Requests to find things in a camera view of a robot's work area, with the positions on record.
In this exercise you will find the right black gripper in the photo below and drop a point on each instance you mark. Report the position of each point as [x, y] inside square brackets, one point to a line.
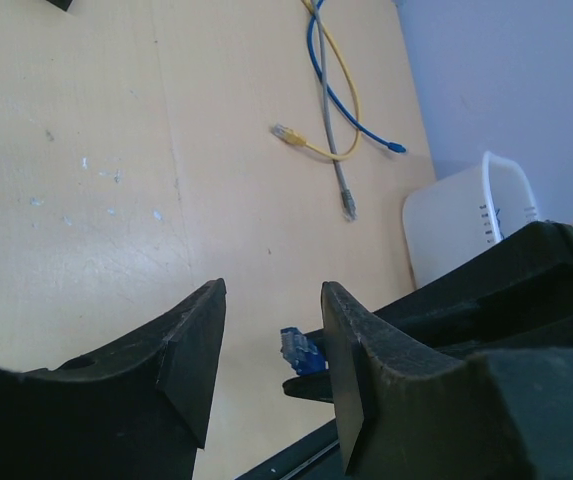
[511, 308]

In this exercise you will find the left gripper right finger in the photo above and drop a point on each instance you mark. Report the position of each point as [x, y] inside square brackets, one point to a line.
[406, 411]

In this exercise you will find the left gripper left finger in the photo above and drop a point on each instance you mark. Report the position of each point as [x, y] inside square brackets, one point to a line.
[136, 408]

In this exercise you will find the white plastic bin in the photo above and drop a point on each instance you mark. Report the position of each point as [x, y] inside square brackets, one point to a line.
[459, 217]

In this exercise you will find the black network switch centre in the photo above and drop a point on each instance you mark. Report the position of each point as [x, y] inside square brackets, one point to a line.
[63, 5]

